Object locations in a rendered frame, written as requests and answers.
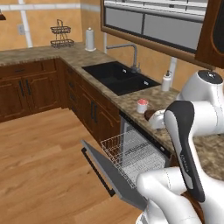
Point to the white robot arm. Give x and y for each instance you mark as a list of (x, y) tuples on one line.
[(204, 113)]

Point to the brown sink base cupboard run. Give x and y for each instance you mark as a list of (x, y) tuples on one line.
[(90, 108)]

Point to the dark brown bowl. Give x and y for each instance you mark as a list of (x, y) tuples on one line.
[(148, 114)]

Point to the grey dishwasher door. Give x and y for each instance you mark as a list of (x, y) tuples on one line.
[(113, 175)]

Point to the dishwasher body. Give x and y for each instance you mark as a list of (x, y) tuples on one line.
[(151, 137)]

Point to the grey sink tap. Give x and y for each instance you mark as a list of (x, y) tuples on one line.
[(134, 58)]

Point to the white wall socket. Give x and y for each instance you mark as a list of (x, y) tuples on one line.
[(21, 29)]

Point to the white soap dispenser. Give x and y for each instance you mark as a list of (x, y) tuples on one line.
[(166, 83)]

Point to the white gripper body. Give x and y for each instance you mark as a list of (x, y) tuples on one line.
[(158, 121)]

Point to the white paper towel roll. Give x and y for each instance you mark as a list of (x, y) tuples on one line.
[(90, 39)]

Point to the black double sink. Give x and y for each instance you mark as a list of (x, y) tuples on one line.
[(119, 77)]

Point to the dark brown wall fitting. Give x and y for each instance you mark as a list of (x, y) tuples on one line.
[(2, 16)]

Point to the window with brown frame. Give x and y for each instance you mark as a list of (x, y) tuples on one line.
[(154, 23)]

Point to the white cup with red inside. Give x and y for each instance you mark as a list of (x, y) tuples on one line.
[(142, 106)]

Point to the dark brown wall cupboard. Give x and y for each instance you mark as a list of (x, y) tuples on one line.
[(211, 32)]

